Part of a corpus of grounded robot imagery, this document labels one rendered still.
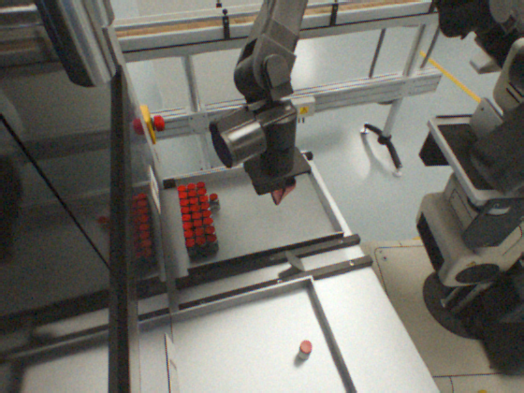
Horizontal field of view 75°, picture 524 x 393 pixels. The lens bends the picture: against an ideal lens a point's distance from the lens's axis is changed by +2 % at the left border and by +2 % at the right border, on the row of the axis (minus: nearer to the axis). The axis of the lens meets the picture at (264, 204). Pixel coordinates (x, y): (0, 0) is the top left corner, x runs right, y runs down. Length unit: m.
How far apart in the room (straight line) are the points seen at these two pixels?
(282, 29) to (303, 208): 0.44
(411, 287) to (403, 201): 0.77
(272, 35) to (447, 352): 1.21
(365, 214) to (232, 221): 1.31
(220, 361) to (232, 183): 0.43
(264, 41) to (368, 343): 0.53
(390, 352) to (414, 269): 0.87
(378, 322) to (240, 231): 0.34
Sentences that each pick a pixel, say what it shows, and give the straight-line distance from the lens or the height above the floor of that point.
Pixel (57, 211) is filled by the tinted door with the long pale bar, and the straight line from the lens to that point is 0.27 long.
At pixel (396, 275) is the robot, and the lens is 1.49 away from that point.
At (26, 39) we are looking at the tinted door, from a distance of 0.31.
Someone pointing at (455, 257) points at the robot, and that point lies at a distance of 0.96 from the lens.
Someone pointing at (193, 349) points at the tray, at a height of 0.88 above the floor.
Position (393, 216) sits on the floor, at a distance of 2.04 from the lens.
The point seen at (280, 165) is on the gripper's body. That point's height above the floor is 1.14.
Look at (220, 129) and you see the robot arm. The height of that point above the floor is 1.23.
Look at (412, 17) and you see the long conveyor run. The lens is 1.87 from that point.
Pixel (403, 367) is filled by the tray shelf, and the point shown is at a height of 0.88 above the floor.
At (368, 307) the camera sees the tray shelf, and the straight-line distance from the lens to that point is 0.71.
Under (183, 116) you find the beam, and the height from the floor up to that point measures 0.55.
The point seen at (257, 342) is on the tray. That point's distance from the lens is 0.66.
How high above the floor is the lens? 1.51
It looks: 50 degrees down
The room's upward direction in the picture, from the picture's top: straight up
